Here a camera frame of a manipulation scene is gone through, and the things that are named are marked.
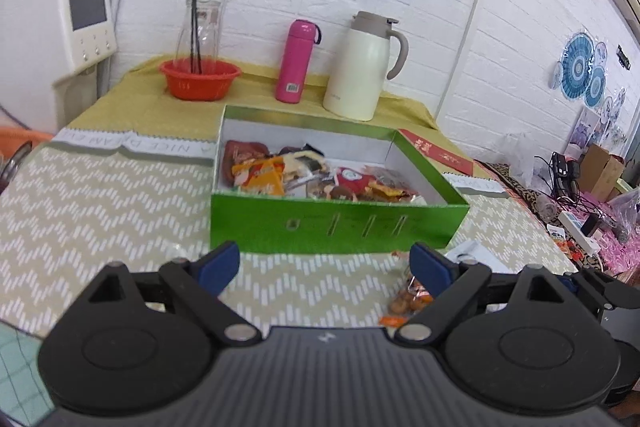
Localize leopard print cloth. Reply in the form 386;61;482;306
474;159;558;230

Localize pink thermos bottle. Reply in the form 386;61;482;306
274;19;323;104

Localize yellow tablecloth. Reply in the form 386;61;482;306
67;54;440;142

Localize white plastic bag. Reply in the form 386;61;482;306
499;131;537;188

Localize red plastic basin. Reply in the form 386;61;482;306
159;59;244;102

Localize white power strip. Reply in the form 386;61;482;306
556;209;599;256

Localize white paper sheet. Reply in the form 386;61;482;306
444;241;503;269

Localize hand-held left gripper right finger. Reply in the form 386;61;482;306
395;242;568;347

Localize black sticks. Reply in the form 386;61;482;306
189;0;205;76

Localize green cardboard box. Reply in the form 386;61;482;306
209;104;471;256

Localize white appliance with screen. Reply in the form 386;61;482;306
0;0;120;130

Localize clear glass carafe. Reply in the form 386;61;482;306
174;0;221;74

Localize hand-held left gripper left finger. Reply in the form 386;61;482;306
89;241;262;348

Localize pink cloth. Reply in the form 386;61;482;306
560;189;640;280

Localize black cables and chargers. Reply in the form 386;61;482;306
549;151;583;205

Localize clear packet orange nuts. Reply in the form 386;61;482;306
379;249;437;329

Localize cream thermal jug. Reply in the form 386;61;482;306
322;11;409;122

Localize brown cardboard box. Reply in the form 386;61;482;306
579;144;627;204

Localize orange cloth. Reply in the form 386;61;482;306
0;126;56;158

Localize dark red snack pouch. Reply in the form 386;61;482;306
223;140;272;188

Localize wall pictures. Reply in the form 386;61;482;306
569;87;628;148

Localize beige zigzag tablecloth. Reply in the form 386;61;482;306
0;129;578;338

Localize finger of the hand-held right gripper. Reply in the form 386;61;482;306
561;266;640;312

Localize blue patterned wall plates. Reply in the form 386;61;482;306
552;32;609;108

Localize red flat box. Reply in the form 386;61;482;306
399;129;474;176

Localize clear packet beige biscuit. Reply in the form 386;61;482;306
280;146;332;188

